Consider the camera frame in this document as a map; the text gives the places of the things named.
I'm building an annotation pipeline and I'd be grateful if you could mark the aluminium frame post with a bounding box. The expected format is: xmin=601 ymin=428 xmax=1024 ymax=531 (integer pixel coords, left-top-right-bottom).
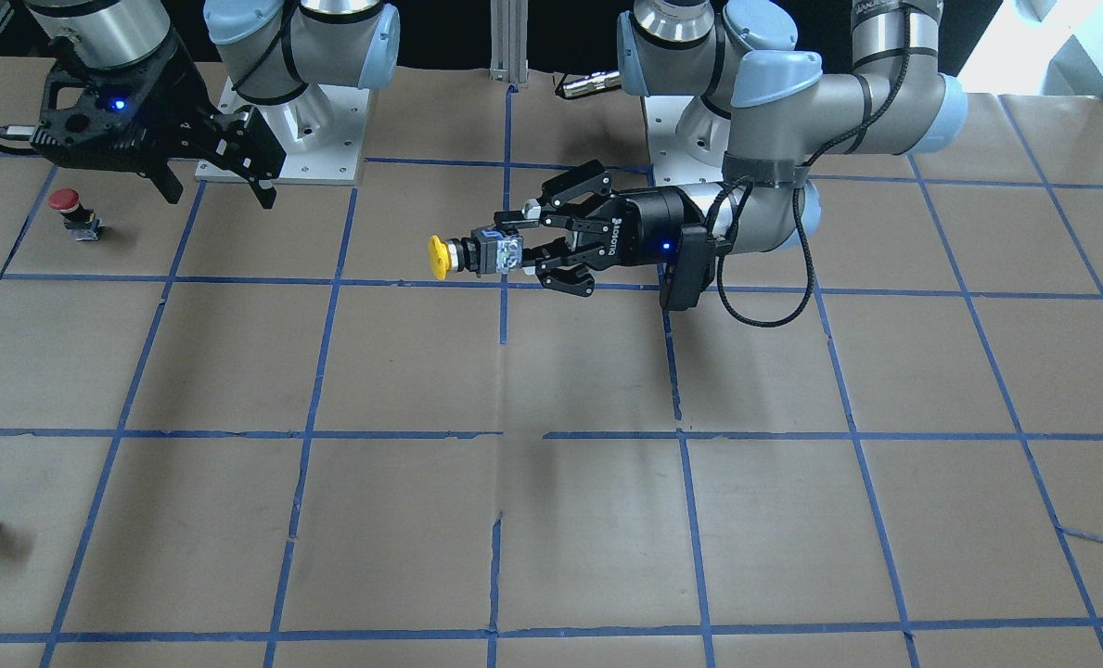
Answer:
xmin=489 ymin=0 xmax=529 ymax=88

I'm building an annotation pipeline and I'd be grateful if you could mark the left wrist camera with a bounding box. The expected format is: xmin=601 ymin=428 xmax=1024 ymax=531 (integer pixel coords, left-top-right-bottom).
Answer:
xmin=658 ymin=225 xmax=716 ymax=310

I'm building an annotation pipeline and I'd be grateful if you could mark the red push button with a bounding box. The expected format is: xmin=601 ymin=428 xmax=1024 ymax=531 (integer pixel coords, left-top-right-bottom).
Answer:
xmin=47 ymin=187 xmax=101 ymax=243

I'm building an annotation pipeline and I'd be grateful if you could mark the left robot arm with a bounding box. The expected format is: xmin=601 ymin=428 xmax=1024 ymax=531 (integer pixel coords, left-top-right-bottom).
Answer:
xmin=429 ymin=1 xmax=968 ymax=310

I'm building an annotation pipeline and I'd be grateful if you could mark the yellow push button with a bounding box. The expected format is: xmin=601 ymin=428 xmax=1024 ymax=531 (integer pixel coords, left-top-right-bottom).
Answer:
xmin=427 ymin=227 xmax=524 ymax=280

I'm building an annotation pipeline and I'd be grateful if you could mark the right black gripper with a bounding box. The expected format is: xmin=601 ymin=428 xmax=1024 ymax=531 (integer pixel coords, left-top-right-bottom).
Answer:
xmin=30 ymin=37 xmax=287 ymax=209

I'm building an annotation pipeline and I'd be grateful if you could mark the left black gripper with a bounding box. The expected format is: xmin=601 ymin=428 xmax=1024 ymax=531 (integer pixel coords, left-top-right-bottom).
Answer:
xmin=494 ymin=160 xmax=700 ymax=297

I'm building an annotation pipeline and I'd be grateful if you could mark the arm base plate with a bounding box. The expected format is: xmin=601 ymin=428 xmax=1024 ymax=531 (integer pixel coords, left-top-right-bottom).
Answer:
xmin=643 ymin=95 xmax=733 ymax=186
xmin=195 ymin=78 xmax=370 ymax=186

